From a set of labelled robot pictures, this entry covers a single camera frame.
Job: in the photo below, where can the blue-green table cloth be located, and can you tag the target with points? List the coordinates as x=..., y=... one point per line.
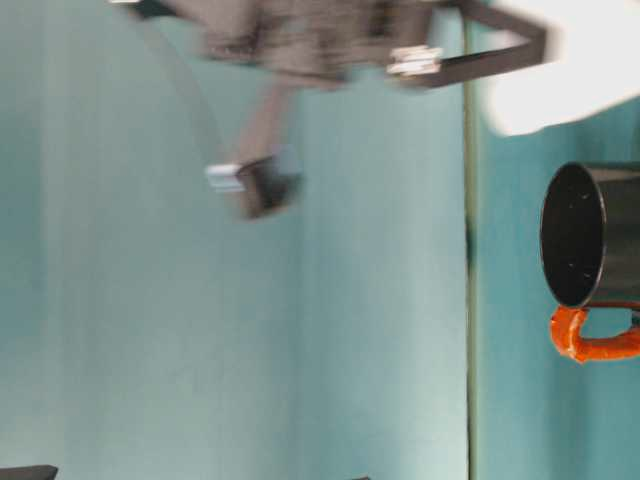
x=525, y=400

